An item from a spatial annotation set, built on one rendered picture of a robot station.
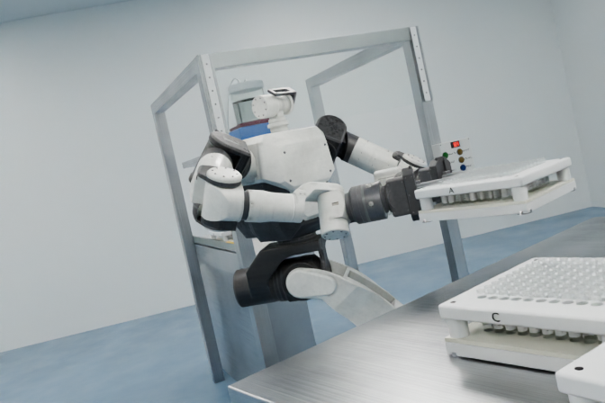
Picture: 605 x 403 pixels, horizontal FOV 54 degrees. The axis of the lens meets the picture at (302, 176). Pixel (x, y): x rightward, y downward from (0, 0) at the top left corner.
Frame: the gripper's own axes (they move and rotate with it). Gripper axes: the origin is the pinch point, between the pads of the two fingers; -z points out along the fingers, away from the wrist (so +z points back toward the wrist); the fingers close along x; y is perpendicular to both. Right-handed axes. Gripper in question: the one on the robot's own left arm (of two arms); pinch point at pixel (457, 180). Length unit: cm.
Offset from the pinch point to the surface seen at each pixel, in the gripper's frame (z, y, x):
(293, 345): 127, -25, 64
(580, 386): -63, 67, 12
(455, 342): -37, 53, 16
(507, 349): -45, 53, 16
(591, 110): 206, -473, -1
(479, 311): -42, 53, 12
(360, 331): -14, 50, 18
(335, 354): -18, 59, 18
